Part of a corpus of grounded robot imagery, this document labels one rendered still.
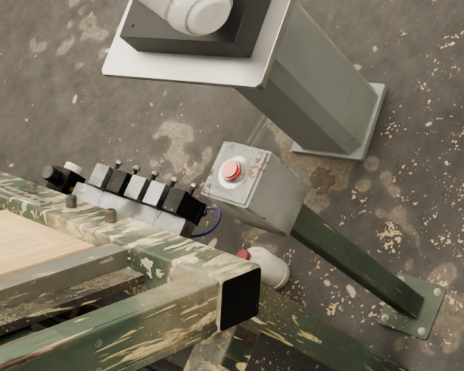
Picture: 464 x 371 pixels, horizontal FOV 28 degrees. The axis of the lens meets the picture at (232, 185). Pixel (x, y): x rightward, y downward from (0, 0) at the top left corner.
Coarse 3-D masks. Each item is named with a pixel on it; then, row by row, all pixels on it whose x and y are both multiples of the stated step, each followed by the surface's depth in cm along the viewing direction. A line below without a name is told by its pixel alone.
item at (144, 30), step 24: (240, 0) 207; (264, 0) 211; (144, 24) 221; (168, 24) 217; (240, 24) 205; (144, 48) 226; (168, 48) 221; (192, 48) 215; (216, 48) 210; (240, 48) 206
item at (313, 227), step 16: (304, 208) 192; (304, 224) 193; (320, 224) 198; (304, 240) 198; (320, 240) 199; (336, 240) 204; (320, 256) 211; (336, 256) 206; (352, 256) 211; (368, 256) 217; (352, 272) 214; (368, 272) 218; (384, 272) 225; (368, 288) 227; (384, 288) 226; (400, 288) 233; (400, 304) 235; (416, 304) 242
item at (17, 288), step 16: (80, 256) 181; (96, 256) 181; (112, 256) 183; (16, 272) 171; (32, 272) 172; (48, 272) 172; (64, 272) 174; (80, 272) 178; (96, 272) 181; (0, 288) 164; (16, 288) 166; (32, 288) 169; (48, 288) 172; (64, 288) 175; (0, 304) 164; (16, 304) 167
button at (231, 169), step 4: (232, 160) 175; (228, 164) 175; (232, 164) 175; (236, 164) 174; (224, 168) 175; (228, 168) 175; (232, 168) 174; (236, 168) 174; (240, 168) 174; (224, 172) 175; (228, 172) 174; (232, 172) 174; (236, 172) 174; (224, 176) 175; (228, 176) 174; (232, 176) 174; (236, 176) 174
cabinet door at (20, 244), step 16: (0, 224) 203; (16, 224) 203; (32, 224) 204; (0, 240) 194; (16, 240) 194; (32, 240) 195; (48, 240) 194; (64, 240) 195; (80, 240) 195; (0, 256) 185; (16, 256) 185; (32, 256) 185; (48, 256) 186; (64, 256) 187; (0, 272) 176
